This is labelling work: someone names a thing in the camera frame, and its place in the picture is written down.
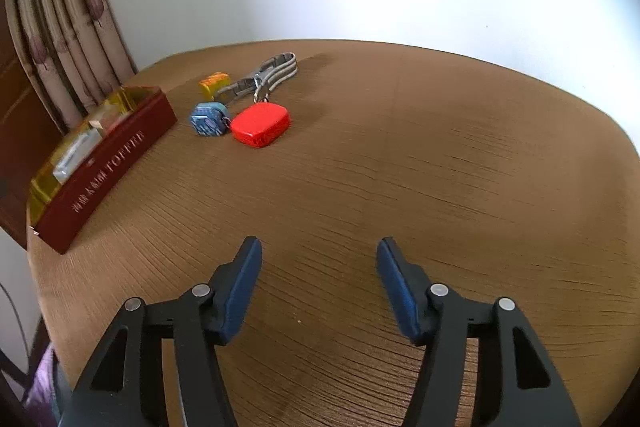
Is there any small red case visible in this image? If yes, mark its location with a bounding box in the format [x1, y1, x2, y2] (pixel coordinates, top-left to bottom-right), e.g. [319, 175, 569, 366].
[230, 102, 292, 148]

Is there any purple cloth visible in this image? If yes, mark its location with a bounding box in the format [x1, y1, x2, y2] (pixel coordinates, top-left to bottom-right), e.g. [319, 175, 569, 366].
[22, 342, 61, 427]

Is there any red tin box gold interior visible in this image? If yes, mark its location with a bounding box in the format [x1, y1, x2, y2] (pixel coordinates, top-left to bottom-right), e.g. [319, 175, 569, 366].
[27, 85, 178, 255]

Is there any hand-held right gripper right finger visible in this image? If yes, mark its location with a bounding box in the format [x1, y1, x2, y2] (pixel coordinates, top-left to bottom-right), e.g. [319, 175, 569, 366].
[376, 236, 583, 427]

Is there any small orange block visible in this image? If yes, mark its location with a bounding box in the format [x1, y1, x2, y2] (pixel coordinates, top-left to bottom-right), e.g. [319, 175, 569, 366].
[198, 72, 232, 102]

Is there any clear plastic box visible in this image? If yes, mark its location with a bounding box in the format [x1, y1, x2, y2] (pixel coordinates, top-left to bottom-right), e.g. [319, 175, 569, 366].
[52, 128, 104, 185]

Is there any beige cardboard box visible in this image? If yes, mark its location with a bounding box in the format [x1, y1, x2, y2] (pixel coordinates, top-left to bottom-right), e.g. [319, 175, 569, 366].
[89, 99, 126, 130]

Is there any beige leaf-print curtain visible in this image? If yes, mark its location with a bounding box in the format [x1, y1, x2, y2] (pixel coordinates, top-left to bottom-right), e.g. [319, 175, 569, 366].
[4, 0, 139, 132]

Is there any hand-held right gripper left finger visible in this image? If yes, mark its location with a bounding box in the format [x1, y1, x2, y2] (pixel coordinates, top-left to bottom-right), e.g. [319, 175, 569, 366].
[60, 235, 263, 427]

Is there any brown wooden door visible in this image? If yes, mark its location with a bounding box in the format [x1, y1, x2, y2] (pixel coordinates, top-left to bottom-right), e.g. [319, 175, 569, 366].
[0, 7, 66, 248]

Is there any metal nail clipper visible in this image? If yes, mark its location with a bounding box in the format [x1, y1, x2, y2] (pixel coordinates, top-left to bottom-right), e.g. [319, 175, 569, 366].
[215, 52, 300, 104]

